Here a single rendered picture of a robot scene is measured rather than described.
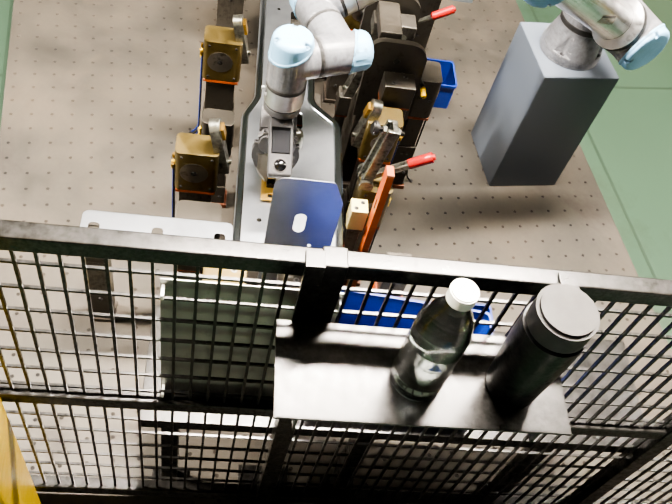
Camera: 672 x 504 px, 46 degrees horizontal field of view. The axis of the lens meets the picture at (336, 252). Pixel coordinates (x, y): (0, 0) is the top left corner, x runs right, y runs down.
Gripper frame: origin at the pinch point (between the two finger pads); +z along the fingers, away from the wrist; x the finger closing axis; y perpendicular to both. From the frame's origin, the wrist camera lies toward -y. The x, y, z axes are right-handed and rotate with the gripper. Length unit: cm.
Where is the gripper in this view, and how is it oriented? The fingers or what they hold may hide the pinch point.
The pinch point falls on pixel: (271, 179)
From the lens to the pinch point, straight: 164.4
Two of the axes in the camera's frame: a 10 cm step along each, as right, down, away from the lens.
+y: -0.2, -8.0, 5.9
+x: -9.9, -0.9, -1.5
